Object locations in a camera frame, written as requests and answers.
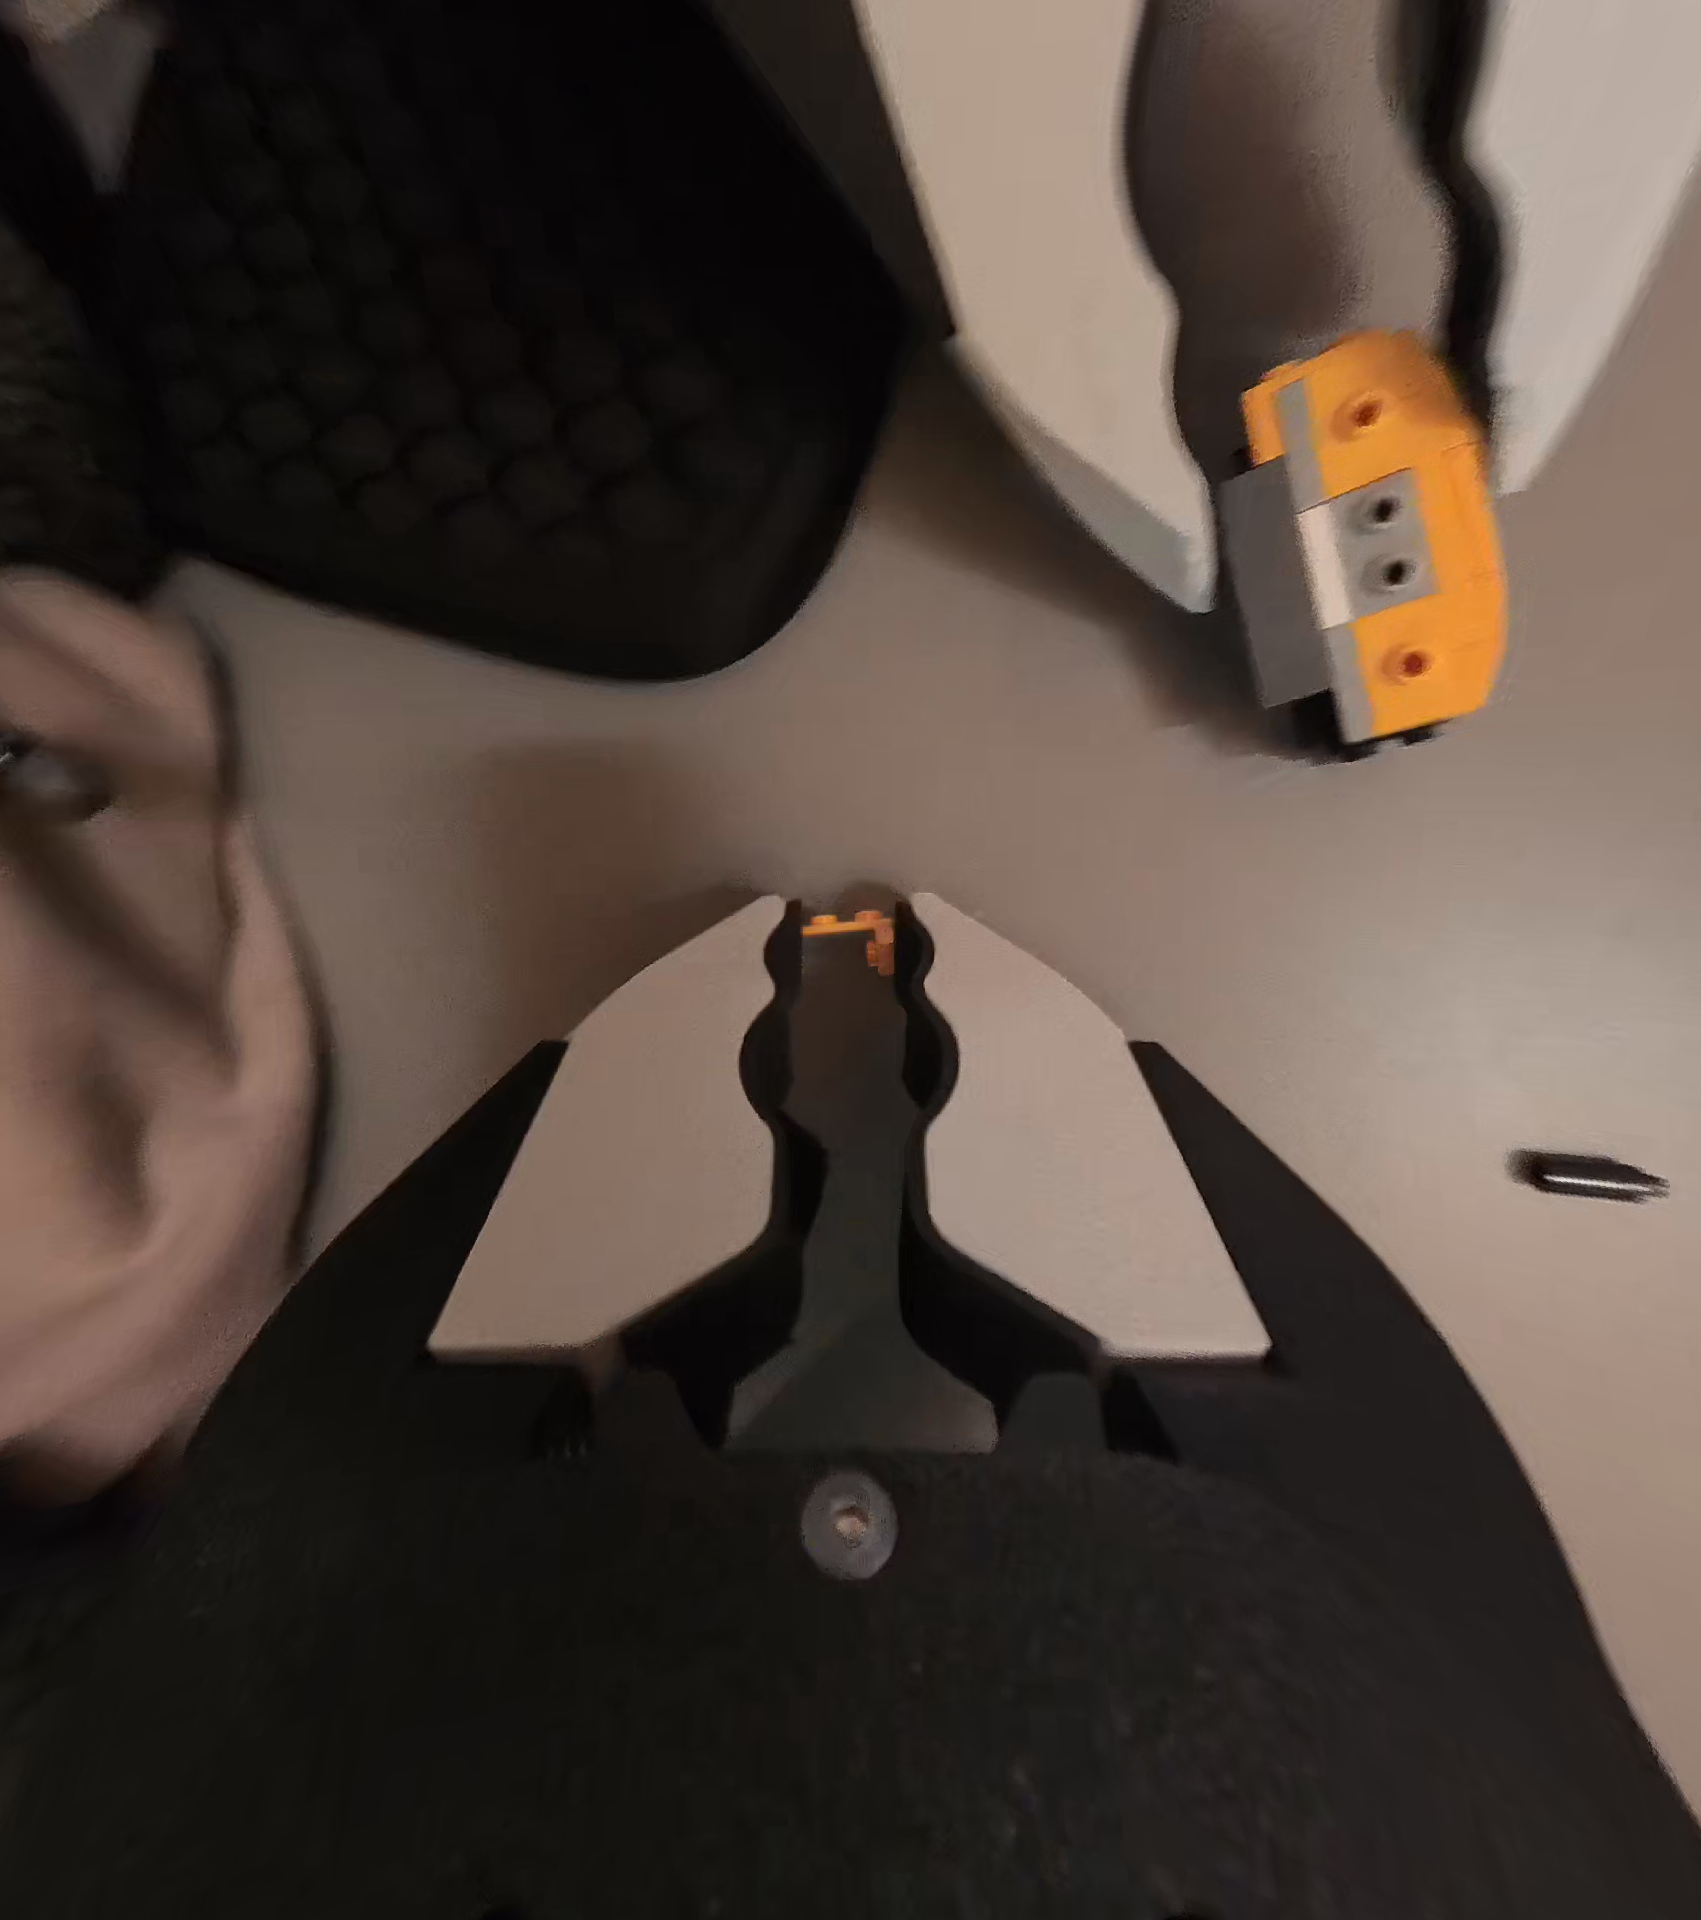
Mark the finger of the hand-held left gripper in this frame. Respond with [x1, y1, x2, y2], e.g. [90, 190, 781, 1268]
[1391, 0, 1701, 494]
[850, 0, 1245, 612]

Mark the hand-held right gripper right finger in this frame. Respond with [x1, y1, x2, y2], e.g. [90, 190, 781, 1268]
[902, 890, 1274, 1368]

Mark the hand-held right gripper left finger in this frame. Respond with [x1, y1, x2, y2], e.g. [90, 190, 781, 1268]
[426, 893, 828, 1368]

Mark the small orange lego piece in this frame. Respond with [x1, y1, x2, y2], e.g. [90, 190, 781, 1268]
[801, 906, 900, 979]

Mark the orange lego car section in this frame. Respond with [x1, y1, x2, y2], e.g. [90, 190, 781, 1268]
[1216, 331, 1513, 761]

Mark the small black lego pin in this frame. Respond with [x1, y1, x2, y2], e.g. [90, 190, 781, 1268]
[1511, 1146, 1671, 1203]

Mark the beige sweatshirt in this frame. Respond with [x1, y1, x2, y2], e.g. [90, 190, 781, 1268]
[0, 555, 327, 1503]

